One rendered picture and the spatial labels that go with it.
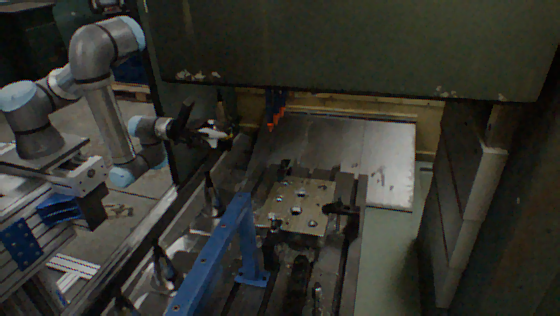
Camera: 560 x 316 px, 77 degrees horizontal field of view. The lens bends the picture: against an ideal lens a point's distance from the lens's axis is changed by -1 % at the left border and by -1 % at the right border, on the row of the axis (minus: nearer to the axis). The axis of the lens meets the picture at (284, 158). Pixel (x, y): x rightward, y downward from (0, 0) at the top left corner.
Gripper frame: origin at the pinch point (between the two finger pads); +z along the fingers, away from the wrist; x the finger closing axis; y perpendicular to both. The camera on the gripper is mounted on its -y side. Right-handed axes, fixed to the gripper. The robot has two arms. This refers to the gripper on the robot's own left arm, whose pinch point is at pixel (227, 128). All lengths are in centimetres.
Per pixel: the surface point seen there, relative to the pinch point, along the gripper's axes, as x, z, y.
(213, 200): 32.8, 10.0, 1.2
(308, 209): 0.9, 26.3, 28.2
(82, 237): -45, -149, 125
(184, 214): -18, -38, 59
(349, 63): 33, 40, -33
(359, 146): -81, 38, 50
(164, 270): 55, 10, 0
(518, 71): 33, 65, -33
